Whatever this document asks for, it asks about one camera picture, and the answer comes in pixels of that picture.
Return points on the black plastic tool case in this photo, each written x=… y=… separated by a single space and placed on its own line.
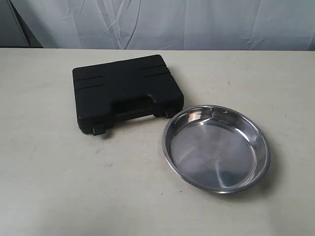
x=109 y=93

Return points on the round stainless steel tray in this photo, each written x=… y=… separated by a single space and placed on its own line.
x=216 y=149

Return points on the white backdrop curtain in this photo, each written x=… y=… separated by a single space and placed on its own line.
x=159 y=24

